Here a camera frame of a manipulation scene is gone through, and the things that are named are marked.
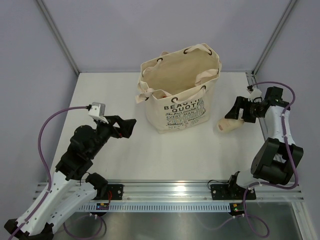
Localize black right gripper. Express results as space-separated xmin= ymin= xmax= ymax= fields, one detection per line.
xmin=225 ymin=96 xmax=263 ymax=123

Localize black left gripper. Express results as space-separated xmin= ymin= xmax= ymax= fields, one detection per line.
xmin=88 ymin=115 xmax=136 ymax=159

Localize cream pump lotion bottle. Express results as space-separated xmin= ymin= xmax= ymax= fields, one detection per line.
xmin=216 ymin=118 xmax=244 ymax=134

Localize cream canvas tote bag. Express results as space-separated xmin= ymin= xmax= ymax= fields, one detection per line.
xmin=135 ymin=43 xmax=222 ymax=134

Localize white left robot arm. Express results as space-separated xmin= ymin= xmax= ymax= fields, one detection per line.
xmin=4 ymin=115 xmax=137 ymax=240

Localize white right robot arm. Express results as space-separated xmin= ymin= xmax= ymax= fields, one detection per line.
xmin=218 ymin=85 xmax=304 ymax=199

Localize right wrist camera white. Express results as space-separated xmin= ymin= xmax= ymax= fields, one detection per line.
xmin=247 ymin=85 xmax=262 ymax=103

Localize aluminium mounting rail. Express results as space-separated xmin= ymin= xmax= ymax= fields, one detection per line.
xmin=32 ymin=178 xmax=305 ymax=203

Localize white slotted cable duct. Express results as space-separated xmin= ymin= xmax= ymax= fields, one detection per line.
xmin=77 ymin=202 xmax=231 ymax=213

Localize right aluminium frame post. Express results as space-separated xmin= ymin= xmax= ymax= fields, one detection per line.
xmin=251 ymin=0 xmax=300 ymax=77

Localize aluminium frame post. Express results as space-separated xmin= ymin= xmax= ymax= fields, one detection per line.
xmin=251 ymin=0 xmax=300 ymax=77
xmin=34 ymin=0 xmax=81 ymax=77

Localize left aluminium frame post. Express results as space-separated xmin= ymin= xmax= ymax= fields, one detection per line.
xmin=34 ymin=0 xmax=81 ymax=77

